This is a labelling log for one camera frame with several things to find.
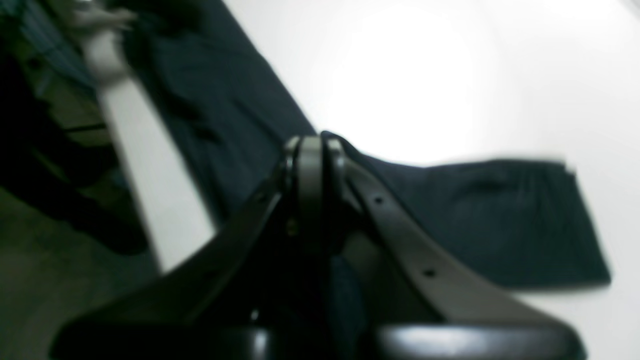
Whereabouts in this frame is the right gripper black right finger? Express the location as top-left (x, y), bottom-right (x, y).
top-left (322, 135), bottom-right (586, 360)

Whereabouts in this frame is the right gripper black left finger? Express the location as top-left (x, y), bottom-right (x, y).
top-left (50, 137), bottom-right (323, 360)

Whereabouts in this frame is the black long-sleeve shirt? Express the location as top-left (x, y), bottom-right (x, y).
top-left (109, 0), bottom-right (612, 290)

